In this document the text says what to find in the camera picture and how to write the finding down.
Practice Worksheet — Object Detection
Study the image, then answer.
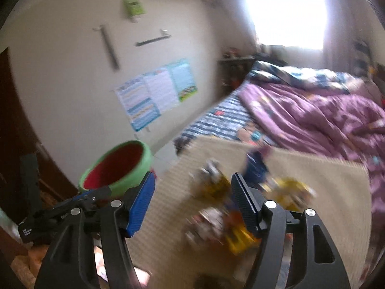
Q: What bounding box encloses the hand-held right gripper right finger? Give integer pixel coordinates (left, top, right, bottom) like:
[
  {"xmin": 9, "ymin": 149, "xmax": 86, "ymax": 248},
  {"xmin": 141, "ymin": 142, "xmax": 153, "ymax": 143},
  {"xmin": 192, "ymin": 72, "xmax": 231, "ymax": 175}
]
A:
[{"xmin": 231, "ymin": 172, "xmax": 352, "ymax": 289}]

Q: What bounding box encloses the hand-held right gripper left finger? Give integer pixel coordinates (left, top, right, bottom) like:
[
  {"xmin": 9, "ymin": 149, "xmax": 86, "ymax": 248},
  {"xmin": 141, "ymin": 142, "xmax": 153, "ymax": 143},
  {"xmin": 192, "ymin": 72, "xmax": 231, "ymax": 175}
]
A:
[{"xmin": 39, "ymin": 171, "xmax": 157, "ymax": 289}]

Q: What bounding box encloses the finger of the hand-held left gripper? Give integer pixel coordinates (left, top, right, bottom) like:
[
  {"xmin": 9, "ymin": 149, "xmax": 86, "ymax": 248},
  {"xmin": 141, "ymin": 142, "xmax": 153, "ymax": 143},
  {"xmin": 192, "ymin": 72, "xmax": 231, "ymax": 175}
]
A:
[{"xmin": 71, "ymin": 186, "xmax": 112, "ymax": 211}]

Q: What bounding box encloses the dark blue snack wrapper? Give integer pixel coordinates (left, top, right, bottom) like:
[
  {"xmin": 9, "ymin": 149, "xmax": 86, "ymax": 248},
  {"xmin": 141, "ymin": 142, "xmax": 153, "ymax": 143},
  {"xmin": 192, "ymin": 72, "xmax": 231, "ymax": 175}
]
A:
[{"xmin": 245, "ymin": 150, "xmax": 273, "ymax": 184}]

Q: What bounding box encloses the green and red plastic basin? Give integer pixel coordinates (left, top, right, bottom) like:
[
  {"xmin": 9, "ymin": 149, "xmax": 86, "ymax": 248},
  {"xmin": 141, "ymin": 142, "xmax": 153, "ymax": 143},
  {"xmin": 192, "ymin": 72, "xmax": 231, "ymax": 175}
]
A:
[{"xmin": 79, "ymin": 140, "xmax": 155, "ymax": 197}]

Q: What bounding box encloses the orange snack wrapper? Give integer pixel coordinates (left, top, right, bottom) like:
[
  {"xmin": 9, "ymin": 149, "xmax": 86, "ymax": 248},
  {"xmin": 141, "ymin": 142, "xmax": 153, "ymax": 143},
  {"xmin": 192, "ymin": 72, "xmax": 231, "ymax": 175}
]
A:
[{"xmin": 224, "ymin": 211, "xmax": 262, "ymax": 255}]

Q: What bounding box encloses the white patterned carton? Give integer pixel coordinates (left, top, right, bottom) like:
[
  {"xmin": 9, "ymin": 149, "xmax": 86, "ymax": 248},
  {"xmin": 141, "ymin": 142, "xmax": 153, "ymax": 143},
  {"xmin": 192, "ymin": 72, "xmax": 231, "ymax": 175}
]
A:
[{"xmin": 200, "ymin": 159, "xmax": 225, "ymax": 181}]

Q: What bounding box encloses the beige small carton box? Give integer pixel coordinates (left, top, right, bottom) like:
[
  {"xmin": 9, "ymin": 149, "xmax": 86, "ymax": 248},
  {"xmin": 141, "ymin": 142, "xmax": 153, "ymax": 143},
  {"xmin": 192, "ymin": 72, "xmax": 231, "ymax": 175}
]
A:
[{"xmin": 185, "ymin": 208, "xmax": 229, "ymax": 247}]

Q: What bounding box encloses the yellow snack wrapper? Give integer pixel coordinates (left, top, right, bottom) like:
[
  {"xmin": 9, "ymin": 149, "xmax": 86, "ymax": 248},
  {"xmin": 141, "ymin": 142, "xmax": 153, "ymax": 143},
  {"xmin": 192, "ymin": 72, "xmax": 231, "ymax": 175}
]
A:
[
  {"xmin": 192, "ymin": 176, "xmax": 233, "ymax": 201},
  {"xmin": 268, "ymin": 177, "xmax": 316, "ymax": 213}
]

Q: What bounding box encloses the blue plaid bed sheet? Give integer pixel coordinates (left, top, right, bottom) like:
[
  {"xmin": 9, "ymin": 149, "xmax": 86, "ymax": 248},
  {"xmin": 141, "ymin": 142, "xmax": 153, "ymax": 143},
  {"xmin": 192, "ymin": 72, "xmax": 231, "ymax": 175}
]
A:
[{"xmin": 180, "ymin": 78, "xmax": 277, "ymax": 151}]

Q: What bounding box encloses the beige checked mat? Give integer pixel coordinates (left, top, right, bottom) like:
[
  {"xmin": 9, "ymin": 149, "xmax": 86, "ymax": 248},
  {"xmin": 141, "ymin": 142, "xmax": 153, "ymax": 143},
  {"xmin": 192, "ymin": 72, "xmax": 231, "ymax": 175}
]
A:
[{"xmin": 126, "ymin": 135, "xmax": 370, "ymax": 289}]

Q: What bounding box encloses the purple quilt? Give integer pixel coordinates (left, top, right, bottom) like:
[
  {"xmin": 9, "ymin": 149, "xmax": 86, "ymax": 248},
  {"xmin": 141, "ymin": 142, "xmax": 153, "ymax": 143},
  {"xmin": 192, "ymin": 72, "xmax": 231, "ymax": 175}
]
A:
[{"xmin": 239, "ymin": 83, "xmax": 385, "ymax": 217}]

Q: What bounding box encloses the dark wooden wardrobe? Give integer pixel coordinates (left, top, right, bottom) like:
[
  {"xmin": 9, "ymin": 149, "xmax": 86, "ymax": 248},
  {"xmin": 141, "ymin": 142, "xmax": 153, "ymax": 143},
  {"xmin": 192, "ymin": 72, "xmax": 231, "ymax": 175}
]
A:
[{"xmin": 0, "ymin": 46, "xmax": 79, "ymax": 226}]

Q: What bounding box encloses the cluttered dark desk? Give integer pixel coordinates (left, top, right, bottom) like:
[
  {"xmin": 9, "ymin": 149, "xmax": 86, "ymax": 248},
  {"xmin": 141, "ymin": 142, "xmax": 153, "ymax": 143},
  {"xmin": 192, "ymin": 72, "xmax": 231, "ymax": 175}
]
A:
[{"xmin": 218, "ymin": 56, "xmax": 256, "ymax": 97}]

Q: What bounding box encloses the blue patchwork blanket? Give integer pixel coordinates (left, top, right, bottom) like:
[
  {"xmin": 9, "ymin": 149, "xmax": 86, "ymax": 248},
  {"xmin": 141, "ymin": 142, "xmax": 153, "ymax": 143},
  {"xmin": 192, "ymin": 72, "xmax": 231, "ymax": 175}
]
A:
[{"xmin": 247, "ymin": 60, "xmax": 361, "ymax": 94}]

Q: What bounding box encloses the bright window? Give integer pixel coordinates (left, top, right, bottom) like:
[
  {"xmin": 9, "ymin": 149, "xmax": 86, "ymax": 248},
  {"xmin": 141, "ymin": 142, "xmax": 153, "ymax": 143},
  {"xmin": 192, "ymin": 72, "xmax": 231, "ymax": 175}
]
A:
[{"xmin": 243, "ymin": 0, "xmax": 328, "ymax": 50}]

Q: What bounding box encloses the blue and white wall poster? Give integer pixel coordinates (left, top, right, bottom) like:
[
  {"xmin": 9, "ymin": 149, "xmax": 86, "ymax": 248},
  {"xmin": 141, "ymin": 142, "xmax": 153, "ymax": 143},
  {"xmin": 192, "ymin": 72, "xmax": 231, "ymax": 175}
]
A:
[{"xmin": 114, "ymin": 75, "xmax": 160, "ymax": 132}]

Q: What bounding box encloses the white chart wall poster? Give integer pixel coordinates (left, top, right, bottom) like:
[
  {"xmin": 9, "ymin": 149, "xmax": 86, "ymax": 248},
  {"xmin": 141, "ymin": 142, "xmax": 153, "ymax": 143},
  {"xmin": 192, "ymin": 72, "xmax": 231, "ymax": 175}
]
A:
[{"xmin": 144, "ymin": 68, "xmax": 180, "ymax": 116}]

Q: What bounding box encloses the teal chart wall poster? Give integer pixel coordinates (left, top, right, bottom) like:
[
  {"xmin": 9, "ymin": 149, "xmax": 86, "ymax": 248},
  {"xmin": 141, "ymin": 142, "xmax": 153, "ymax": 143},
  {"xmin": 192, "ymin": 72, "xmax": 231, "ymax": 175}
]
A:
[{"xmin": 168, "ymin": 59, "xmax": 198, "ymax": 102}]

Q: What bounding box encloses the long metal wall bar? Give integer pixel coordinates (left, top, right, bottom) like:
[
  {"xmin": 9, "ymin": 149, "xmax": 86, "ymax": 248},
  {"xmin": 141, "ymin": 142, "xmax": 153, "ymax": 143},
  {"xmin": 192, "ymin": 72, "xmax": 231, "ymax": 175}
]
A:
[{"xmin": 93, "ymin": 26, "xmax": 120, "ymax": 70}]

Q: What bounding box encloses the short metal wall bar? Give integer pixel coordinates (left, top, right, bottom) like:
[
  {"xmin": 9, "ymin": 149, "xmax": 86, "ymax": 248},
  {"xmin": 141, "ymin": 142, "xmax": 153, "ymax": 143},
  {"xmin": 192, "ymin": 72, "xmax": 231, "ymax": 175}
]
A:
[{"xmin": 135, "ymin": 30, "xmax": 171, "ymax": 47}]

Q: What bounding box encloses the green wall label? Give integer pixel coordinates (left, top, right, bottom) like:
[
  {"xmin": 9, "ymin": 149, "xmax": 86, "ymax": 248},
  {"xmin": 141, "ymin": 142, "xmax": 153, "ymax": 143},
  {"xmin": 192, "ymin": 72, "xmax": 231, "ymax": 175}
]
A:
[{"xmin": 122, "ymin": 0, "xmax": 146, "ymax": 23}]

